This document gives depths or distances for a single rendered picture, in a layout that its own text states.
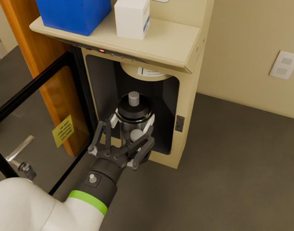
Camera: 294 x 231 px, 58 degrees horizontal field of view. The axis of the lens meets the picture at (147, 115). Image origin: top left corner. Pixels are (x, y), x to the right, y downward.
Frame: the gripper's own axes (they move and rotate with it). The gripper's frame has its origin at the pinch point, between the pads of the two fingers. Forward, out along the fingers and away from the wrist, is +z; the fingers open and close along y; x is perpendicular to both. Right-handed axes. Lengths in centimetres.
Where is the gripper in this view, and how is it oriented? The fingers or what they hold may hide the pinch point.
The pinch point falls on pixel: (134, 118)
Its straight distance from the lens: 76.1
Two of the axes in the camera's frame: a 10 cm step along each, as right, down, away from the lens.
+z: 3.6, -7.1, 6.0
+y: -9.3, -2.8, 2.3
